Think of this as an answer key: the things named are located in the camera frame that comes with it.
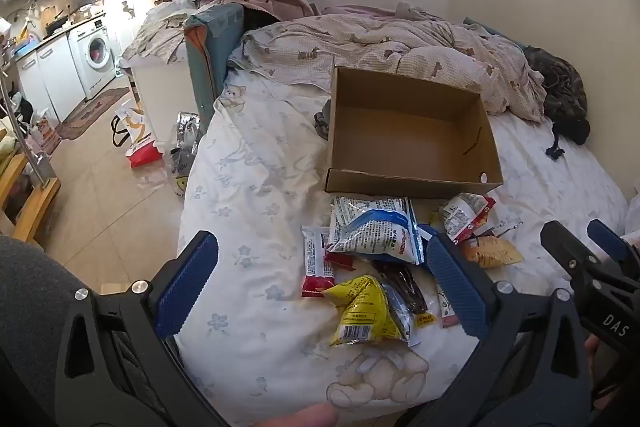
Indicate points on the person's right hand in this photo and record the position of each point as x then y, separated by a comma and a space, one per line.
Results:
591, 359

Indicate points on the small grey cloth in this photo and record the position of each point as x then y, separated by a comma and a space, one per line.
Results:
322, 122

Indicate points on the brown cardboard box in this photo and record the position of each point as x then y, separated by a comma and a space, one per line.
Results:
400, 127

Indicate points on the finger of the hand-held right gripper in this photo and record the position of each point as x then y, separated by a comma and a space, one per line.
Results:
607, 237
567, 249

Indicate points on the wooden furniture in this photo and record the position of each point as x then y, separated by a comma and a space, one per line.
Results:
40, 207

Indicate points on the white floral bed sheet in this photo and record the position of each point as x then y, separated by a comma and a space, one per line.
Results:
250, 187

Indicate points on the white object at bedside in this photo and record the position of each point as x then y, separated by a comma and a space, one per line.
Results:
634, 219

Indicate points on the white storage box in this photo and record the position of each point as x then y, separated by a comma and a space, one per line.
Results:
160, 97

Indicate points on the white floor cabinet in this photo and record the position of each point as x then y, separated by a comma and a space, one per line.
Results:
50, 72

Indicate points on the dark patterned cloth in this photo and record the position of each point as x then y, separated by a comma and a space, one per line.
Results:
560, 87

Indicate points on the teal cushion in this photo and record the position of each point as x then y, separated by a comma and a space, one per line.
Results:
215, 42

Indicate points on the patterned cloth on storage box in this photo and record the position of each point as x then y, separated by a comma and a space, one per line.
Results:
155, 37

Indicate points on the blue and white snack bag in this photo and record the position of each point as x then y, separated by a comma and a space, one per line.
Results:
372, 232

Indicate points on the person's left hand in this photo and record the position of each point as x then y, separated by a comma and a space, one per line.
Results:
300, 418

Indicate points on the white bar packet red end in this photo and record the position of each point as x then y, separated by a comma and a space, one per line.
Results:
316, 257

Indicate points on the yellow snack bag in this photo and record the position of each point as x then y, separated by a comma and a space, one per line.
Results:
360, 302

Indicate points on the clear plastic bag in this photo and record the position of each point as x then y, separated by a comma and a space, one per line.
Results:
185, 142

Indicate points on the checked bear print quilt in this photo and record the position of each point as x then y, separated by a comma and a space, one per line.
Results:
375, 42

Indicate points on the teal pillow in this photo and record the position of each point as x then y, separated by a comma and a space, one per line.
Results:
480, 26

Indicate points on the brown floor mat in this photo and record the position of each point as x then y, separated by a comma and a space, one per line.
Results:
95, 109

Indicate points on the white washing machine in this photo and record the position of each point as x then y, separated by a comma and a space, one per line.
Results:
95, 57

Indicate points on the small white sachet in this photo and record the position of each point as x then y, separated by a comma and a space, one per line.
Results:
506, 225

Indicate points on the tan snack packet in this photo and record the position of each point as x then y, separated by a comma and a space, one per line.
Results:
492, 252

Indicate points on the dark brown jerky packet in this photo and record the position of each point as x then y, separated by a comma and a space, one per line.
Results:
400, 287

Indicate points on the red and white packet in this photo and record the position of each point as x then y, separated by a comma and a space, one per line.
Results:
462, 214

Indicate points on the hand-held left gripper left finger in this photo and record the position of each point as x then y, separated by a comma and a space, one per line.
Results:
187, 289

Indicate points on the patterned floor package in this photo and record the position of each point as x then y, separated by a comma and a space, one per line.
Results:
46, 132

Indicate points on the white and red shopping bag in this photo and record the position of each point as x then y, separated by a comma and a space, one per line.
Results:
137, 137

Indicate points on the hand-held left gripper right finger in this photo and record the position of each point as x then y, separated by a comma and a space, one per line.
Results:
457, 287

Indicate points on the small red packet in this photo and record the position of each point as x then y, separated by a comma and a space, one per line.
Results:
340, 261

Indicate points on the metal pole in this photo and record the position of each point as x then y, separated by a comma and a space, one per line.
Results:
31, 154

